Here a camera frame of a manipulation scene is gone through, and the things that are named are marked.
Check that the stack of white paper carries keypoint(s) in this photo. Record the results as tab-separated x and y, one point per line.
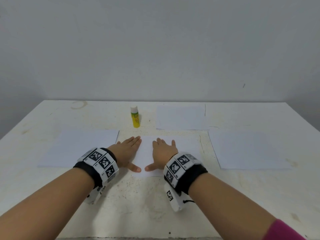
247	150
77	147

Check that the person's right forearm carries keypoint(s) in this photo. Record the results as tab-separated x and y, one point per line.
230	210

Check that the glued white paper sheet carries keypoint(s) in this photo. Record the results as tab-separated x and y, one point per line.
181	117
192	147

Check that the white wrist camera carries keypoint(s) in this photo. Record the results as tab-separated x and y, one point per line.
176	200
95	195

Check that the pink sleeve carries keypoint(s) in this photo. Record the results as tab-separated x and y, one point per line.
285	231

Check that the yellow glue stick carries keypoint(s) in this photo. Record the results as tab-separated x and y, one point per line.
135	118

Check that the black marker wristband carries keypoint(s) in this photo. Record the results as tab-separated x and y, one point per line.
184	172
97	166

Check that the person's right hand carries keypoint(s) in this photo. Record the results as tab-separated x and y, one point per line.
164	152

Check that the person's left hand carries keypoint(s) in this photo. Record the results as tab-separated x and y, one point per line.
124	151

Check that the person's left forearm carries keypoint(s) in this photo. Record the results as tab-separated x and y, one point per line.
42	207

